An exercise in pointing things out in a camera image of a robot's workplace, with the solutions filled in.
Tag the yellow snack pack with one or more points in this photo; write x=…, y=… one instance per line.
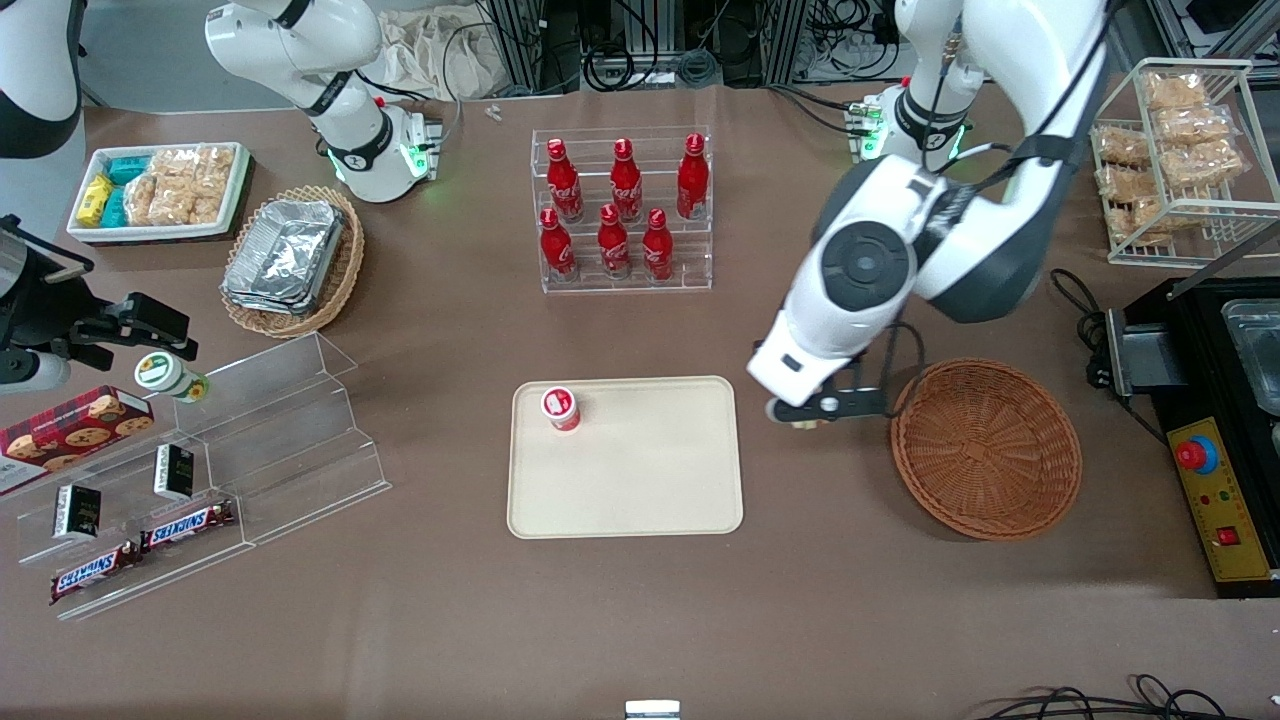
x=94, y=200

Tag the red white lidded cup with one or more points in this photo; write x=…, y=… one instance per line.
x=561, y=408

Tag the bagged fried snack pack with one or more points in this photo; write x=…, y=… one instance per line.
x=1175, y=92
x=1200, y=165
x=1195, y=126
x=1125, y=185
x=1122, y=147
x=1150, y=218

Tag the black countertop appliance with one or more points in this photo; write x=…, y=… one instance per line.
x=1200, y=350

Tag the green white lidded cup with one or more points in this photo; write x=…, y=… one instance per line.
x=165, y=375

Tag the red tartan cookie box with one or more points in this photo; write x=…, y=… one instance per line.
x=70, y=430

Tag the clear rice cracker pack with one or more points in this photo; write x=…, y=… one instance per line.
x=172, y=204
x=140, y=200
x=174, y=164
x=214, y=185

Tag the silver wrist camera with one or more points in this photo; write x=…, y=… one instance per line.
x=850, y=404
x=40, y=371

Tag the stack of foil trays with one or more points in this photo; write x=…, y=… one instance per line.
x=285, y=255

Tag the teal snack pack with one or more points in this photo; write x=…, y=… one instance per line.
x=114, y=208
x=128, y=170

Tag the white rectangular snack tray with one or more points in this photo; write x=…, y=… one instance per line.
x=160, y=232

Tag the beige plastic tray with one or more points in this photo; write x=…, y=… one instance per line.
x=650, y=480

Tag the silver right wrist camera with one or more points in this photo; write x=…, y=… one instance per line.
x=40, y=371

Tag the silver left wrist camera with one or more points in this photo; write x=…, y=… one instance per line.
x=850, y=404

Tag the yellow black emergency stop box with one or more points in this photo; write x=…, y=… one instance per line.
x=1220, y=500

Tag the round brown wicker basket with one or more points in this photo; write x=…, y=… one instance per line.
x=985, y=450

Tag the beige cloth bag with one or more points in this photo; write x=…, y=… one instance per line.
x=430, y=55

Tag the Snickers chocolate bar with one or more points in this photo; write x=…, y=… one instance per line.
x=95, y=573
x=188, y=526

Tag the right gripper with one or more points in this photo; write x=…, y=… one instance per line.
x=47, y=306

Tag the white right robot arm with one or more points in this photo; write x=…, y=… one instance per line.
x=352, y=130

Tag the small white edge bracket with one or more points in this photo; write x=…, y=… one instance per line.
x=652, y=709

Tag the oval light wicker basket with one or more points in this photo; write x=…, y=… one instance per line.
x=345, y=270

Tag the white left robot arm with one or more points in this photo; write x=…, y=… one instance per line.
x=1000, y=225

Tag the metal appliance pan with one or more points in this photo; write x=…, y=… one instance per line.
x=1255, y=340

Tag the clear acrylic stepped shelf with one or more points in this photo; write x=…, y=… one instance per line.
x=300, y=440

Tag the clear acrylic bottle rack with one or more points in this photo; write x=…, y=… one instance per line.
x=625, y=285

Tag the small black chocolate box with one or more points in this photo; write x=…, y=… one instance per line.
x=76, y=512
x=174, y=472

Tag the red cola bottle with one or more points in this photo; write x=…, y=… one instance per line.
x=626, y=185
x=557, y=248
x=614, y=246
x=564, y=185
x=657, y=248
x=692, y=180

